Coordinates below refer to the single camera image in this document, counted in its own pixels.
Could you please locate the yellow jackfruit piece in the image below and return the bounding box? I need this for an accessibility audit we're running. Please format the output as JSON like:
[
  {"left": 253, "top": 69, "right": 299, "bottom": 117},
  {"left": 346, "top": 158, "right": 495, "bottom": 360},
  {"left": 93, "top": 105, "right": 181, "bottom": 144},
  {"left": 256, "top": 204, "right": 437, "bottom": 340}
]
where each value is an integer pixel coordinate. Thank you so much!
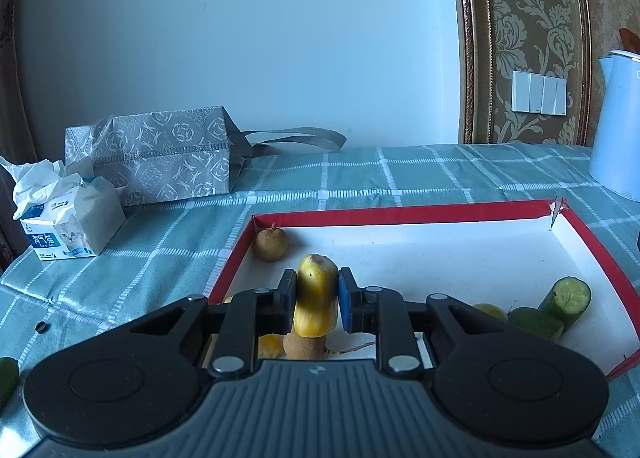
[{"left": 221, "top": 294, "right": 282, "bottom": 360}]

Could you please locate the yellow peeled fruit piece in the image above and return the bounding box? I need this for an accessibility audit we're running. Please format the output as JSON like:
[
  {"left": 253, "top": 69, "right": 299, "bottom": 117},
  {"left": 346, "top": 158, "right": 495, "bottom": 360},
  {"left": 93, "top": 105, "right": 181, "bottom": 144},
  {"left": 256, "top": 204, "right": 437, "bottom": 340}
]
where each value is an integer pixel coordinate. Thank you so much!
[{"left": 293, "top": 254, "right": 338, "bottom": 339}]

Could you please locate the brown longan with stem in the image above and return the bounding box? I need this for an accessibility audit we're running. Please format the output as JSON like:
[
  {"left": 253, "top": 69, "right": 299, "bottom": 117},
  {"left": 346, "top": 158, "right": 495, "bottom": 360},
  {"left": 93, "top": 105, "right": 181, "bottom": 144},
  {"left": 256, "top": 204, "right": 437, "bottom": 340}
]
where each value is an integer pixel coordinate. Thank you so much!
[{"left": 283, "top": 331, "right": 374, "bottom": 360}]

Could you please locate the brown longan fruit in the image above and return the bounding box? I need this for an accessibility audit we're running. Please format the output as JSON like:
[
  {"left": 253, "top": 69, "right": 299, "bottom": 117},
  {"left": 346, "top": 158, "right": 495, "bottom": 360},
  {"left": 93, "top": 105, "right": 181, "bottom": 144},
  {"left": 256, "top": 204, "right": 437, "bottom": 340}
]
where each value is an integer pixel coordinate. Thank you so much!
[{"left": 253, "top": 226, "right": 288, "bottom": 262}]

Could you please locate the dark green cucumber piece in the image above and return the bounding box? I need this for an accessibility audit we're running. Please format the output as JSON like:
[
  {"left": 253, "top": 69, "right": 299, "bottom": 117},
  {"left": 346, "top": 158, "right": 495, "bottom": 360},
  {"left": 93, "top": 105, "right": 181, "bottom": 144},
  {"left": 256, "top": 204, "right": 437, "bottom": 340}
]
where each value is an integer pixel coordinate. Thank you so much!
[{"left": 506, "top": 307, "right": 564, "bottom": 342}]

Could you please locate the cut cucumber cylinder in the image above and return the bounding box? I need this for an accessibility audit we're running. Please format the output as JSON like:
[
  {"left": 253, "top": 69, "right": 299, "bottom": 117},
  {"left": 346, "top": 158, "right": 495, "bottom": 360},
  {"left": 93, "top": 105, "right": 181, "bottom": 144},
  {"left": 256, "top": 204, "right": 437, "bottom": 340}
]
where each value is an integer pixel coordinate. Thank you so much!
[{"left": 538, "top": 276, "right": 592, "bottom": 331}]

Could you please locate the checked teal tablecloth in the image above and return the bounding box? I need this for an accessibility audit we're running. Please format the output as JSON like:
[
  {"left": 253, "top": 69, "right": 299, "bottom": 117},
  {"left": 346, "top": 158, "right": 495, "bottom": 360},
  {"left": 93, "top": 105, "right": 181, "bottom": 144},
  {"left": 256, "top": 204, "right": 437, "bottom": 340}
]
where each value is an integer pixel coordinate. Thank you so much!
[{"left": 0, "top": 142, "right": 640, "bottom": 458}]

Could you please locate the red shallow cardboard tray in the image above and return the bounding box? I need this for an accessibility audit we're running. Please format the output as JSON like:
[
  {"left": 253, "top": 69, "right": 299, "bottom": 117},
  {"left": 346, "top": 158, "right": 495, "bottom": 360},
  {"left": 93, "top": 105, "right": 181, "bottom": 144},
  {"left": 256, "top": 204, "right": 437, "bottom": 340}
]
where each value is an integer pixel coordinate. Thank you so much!
[{"left": 206, "top": 200, "right": 639, "bottom": 378}]

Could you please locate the grey patterned gift bag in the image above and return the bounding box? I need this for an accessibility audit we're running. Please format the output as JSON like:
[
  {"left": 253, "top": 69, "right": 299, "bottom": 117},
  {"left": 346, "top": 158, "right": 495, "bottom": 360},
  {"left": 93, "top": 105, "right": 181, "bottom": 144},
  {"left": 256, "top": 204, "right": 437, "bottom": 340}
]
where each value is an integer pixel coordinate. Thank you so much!
[{"left": 65, "top": 106, "right": 346, "bottom": 207}]

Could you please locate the small black cap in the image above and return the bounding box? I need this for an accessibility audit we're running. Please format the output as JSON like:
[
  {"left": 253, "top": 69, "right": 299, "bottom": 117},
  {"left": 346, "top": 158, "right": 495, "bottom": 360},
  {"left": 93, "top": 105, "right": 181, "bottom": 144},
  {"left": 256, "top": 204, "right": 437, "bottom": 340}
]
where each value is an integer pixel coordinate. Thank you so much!
[{"left": 35, "top": 320, "right": 49, "bottom": 334}]

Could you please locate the tissue pack with cat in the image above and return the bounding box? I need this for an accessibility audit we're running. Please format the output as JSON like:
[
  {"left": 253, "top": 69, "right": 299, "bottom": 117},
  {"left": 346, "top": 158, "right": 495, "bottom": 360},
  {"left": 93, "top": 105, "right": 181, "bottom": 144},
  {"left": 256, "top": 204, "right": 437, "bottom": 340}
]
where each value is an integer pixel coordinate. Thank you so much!
[{"left": 1, "top": 158, "right": 125, "bottom": 262}]

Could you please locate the green cucumber end piece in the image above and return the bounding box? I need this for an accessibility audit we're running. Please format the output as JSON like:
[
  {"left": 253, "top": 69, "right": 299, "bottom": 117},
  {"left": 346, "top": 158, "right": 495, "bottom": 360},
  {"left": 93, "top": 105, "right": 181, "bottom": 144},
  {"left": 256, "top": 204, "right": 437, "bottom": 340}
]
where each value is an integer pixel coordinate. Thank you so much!
[{"left": 0, "top": 357, "right": 20, "bottom": 410}]

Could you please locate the light blue electric kettle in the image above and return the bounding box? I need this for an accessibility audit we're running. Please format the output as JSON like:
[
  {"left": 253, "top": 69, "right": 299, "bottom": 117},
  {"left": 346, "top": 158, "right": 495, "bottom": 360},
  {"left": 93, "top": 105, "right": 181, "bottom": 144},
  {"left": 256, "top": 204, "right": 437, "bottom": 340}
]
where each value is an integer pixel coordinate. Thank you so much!
[{"left": 589, "top": 50, "right": 640, "bottom": 202}]

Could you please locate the brown patterned curtain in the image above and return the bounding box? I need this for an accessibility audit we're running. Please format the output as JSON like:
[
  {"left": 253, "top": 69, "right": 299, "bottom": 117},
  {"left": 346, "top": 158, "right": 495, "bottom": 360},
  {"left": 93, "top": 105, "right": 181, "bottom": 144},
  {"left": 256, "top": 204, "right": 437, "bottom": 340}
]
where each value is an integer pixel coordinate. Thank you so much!
[{"left": 1, "top": 0, "right": 37, "bottom": 270}]

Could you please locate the white wall switch panel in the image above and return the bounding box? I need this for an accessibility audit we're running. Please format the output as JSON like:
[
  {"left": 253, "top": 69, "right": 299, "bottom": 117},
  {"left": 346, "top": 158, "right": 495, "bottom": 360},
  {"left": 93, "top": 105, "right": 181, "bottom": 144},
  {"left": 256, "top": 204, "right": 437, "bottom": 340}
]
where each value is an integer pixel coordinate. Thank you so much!
[{"left": 511, "top": 71, "right": 567, "bottom": 117}]

